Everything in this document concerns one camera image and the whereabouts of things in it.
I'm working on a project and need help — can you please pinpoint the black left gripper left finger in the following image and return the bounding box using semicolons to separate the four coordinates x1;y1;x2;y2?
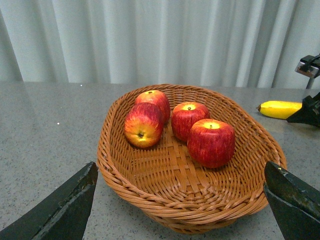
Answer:
0;162;98;240

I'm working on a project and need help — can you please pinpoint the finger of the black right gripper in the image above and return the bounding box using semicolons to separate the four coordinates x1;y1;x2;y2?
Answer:
286;93;320;127

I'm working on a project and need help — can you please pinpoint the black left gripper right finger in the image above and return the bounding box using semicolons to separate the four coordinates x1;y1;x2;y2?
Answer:
263;161;320;240

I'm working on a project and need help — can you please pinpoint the curved yellow banana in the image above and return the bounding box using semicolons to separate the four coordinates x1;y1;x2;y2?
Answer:
257;100;302;120

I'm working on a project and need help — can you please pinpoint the white pleated curtain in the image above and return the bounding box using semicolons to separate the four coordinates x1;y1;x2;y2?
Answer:
0;0;320;89

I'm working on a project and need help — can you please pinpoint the left brown wicker basket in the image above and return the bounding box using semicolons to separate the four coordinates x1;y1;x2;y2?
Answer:
97;84;287;234

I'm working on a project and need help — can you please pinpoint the front red yellow apple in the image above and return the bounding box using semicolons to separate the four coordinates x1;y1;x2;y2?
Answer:
124;102;165;148

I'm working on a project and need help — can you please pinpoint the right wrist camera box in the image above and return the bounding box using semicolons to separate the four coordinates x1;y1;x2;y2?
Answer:
295;54;320;89

